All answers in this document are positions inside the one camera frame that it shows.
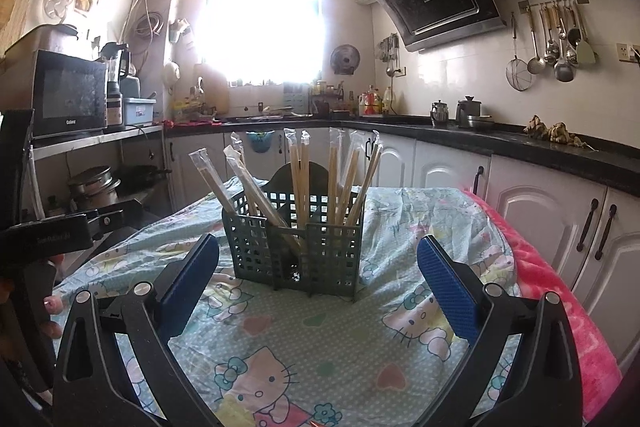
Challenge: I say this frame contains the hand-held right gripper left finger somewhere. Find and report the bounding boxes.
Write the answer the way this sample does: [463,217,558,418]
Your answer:
[52,233,226,427]

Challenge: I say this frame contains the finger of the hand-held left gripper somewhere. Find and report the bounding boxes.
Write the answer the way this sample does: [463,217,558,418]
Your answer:
[86,199,147,236]

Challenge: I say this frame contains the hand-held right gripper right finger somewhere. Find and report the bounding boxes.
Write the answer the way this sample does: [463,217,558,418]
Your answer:
[416,234,583,427]

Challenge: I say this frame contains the green plastic utensil basket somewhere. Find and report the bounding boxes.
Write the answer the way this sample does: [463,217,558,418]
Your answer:
[221,161,368,303]

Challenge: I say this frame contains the bunch of wooden chopsticks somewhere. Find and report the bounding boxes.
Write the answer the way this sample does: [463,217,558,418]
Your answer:
[189,128,382,253]

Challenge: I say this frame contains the person's left hand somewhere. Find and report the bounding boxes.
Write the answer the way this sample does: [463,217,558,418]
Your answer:
[41,296,64,340]

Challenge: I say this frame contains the stacked steel pots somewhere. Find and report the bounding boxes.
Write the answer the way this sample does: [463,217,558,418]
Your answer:
[67,166,121,210]

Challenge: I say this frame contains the black frying pan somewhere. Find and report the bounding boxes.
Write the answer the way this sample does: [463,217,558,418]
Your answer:
[117,164,173,192]

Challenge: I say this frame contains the metal storage shelf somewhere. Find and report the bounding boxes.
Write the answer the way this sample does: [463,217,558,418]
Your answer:
[30,124,166,218]

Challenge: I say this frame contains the blue plastic box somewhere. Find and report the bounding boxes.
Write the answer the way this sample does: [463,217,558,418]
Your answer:
[122,97,157,126]

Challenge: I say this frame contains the cartoon patterned tablecloth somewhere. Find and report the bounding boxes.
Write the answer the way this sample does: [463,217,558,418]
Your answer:
[460,189,623,423]

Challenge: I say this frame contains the white base cabinets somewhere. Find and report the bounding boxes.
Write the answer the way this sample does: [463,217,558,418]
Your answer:
[165,127,640,368]

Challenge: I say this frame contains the black microwave oven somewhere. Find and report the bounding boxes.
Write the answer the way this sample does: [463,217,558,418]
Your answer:
[30,49,108,138]

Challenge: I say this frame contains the cartoon cat printed sheet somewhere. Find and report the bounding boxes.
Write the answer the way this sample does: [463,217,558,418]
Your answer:
[52,177,521,427]

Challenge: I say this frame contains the blender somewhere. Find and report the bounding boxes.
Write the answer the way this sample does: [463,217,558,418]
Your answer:
[100,42,132,130]

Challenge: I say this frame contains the blue hanging bin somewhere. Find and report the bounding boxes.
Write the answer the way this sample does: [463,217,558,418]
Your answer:
[245,131,273,154]

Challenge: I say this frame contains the black countertop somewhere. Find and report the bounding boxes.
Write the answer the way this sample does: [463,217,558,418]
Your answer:
[165,117,640,198]

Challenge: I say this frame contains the wooden cutting board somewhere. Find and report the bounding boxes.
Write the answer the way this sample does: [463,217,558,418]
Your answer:
[195,63,231,112]

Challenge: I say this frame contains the dark steel pot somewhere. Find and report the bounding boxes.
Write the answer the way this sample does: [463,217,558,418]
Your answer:
[455,95,482,128]

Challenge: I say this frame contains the ginger roots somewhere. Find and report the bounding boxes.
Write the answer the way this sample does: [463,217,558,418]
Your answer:
[524,114,586,148]

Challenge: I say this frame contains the group of condiment bottles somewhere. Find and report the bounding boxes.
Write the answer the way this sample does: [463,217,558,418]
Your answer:
[357,86,393,115]

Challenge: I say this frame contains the bamboo mat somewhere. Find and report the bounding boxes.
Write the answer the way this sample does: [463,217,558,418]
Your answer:
[0,0,31,52]

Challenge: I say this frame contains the hanging small kitchen tools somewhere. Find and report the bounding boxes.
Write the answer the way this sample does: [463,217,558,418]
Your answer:
[377,34,401,78]

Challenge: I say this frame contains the large steel ladle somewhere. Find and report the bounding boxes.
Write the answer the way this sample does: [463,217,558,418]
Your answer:
[554,7,575,82]

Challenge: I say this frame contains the kitchen window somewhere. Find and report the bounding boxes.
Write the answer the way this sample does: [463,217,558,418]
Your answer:
[200,0,326,85]

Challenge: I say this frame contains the green spatula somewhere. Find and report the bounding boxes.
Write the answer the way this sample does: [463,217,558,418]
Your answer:
[572,2,597,66]

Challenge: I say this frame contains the coiled hose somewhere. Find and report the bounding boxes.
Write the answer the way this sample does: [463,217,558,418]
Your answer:
[135,12,165,42]

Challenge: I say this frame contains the wire mesh strainer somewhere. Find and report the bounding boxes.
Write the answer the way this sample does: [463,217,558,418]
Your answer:
[506,12,532,92]

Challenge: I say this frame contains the small wall fan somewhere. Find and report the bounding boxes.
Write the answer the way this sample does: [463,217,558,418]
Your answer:
[330,44,361,76]

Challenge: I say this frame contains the wall utensil rail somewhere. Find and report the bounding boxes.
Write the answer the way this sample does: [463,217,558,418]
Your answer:
[517,0,591,15]

